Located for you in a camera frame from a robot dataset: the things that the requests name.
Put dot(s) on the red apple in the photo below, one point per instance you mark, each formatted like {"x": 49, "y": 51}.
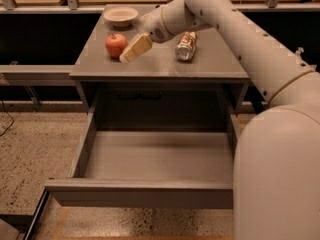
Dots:
{"x": 115, "y": 45}

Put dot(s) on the white ceramic bowl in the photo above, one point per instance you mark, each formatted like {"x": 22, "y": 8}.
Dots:
{"x": 120, "y": 16}

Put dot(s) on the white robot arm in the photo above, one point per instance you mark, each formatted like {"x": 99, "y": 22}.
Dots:
{"x": 276, "y": 173}

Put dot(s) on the open grey top drawer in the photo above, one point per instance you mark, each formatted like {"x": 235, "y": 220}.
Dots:
{"x": 166, "y": 153}

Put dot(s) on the silver soda can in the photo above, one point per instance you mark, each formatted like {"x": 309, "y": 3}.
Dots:
{"x": 186, "y": 46}

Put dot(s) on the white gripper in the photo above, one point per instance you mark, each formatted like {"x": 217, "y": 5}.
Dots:
{"x": 154, "y": 26}

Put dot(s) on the grey drawer cabinet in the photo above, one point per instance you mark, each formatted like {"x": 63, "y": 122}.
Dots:
{"x": 158, "y": 92}

